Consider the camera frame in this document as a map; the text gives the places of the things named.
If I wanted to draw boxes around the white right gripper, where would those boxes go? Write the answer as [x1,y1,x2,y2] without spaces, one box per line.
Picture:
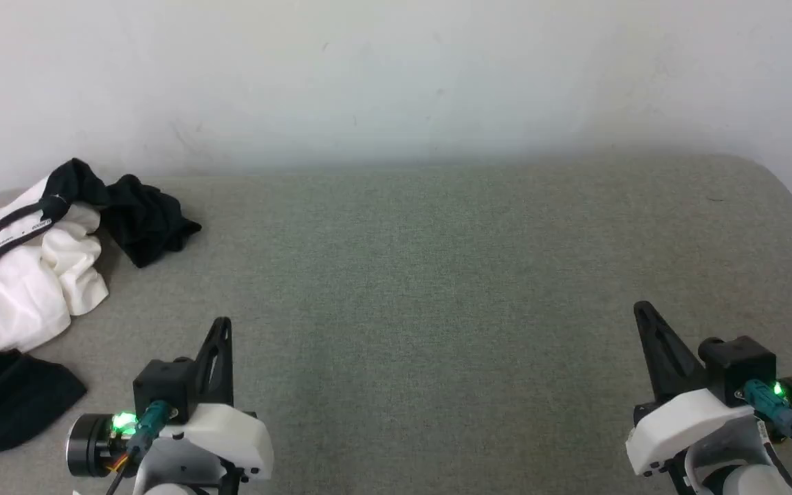
[626,300,792,495]

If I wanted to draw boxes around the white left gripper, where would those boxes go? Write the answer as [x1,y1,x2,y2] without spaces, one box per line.
[66,317,274,495]

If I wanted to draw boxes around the white and black raglan shirt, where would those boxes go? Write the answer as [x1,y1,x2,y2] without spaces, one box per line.
[0,157,203,455]

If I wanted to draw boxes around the grey fabric sofa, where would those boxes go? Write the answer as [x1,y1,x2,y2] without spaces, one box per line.
[0,153,792,495]

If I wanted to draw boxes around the left gripper cable green plug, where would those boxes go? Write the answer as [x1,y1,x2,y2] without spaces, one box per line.
[104,401,174,495]

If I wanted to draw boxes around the gripper cable green plug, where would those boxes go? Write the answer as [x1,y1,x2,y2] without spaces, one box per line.
[104,401,174,495]
[738,379,792,495]

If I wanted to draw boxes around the right gripper cable green plug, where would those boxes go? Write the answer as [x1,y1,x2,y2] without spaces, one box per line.
[738,379,792,495]

